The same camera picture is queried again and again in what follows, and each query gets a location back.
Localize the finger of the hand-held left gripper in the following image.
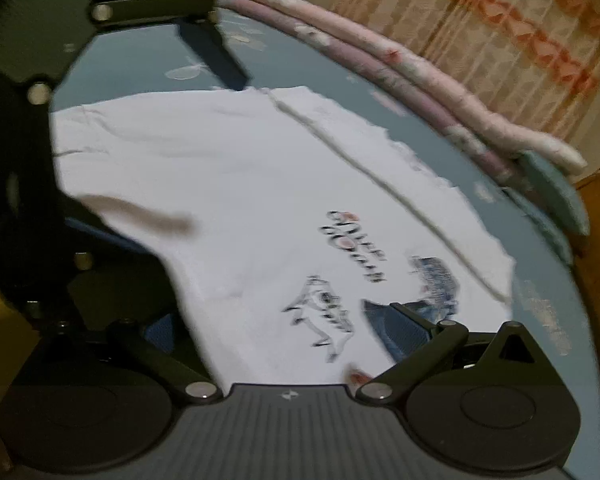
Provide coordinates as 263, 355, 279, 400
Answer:
25, 190, 193, 318
91, 0, 251, 92

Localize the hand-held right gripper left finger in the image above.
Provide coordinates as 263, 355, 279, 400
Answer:
10, 310, 221, 405

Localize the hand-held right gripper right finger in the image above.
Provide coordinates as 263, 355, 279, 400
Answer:
356, 299, 566, 406

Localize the white printed long-sleeve shirt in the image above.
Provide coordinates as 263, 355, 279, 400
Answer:
50, 86, 513, 388

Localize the blue floral bed sheet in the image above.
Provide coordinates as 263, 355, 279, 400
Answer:
50, 5, 600, 480

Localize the teal pillow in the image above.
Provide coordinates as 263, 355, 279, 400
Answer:
517, 150, 591, 236
500, 187, 576, 266

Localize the purple floral quilt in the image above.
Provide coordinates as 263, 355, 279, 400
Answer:
220, 0, 526, 186

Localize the pink floral quilt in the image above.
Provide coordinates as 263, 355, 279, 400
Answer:
225, 0, 588, 176

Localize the patterned orange beige curtain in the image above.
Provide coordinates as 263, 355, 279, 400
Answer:
330, 0, 600, 171

